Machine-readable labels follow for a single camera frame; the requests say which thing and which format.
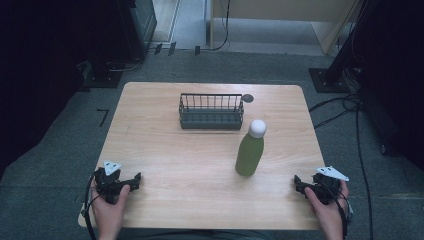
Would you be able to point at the green bottle with white cap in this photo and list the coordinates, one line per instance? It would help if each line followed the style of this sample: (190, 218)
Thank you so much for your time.
(250, 151)

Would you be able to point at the black stand base plate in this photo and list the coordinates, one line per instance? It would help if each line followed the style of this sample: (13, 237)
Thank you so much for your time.
(101, 79)

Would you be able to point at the person's dark clothing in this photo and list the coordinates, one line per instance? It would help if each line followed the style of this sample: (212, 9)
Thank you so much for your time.
(193, 235)

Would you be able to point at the dark round disc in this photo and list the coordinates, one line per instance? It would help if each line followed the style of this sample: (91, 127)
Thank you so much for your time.
(247, 98)

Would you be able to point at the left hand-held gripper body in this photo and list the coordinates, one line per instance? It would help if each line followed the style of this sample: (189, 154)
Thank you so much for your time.
(108, 185)

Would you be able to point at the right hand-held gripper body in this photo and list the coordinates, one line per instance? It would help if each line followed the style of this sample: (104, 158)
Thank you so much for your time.
(325, 188)

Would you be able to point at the light wooden furniture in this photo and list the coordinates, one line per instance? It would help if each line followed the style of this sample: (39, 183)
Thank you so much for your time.
(283, 13)

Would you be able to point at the black metal stand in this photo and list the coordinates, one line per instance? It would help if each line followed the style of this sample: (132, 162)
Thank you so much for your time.
(336, 66)

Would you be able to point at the person's right hand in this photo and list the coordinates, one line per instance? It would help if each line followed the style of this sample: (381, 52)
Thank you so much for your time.
(328, 216)

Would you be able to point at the person's left hand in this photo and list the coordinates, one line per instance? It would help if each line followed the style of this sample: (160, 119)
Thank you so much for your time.
(110, 213)

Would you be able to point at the black cabinet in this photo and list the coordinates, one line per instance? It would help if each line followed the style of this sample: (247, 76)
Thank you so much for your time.
(140, 26)

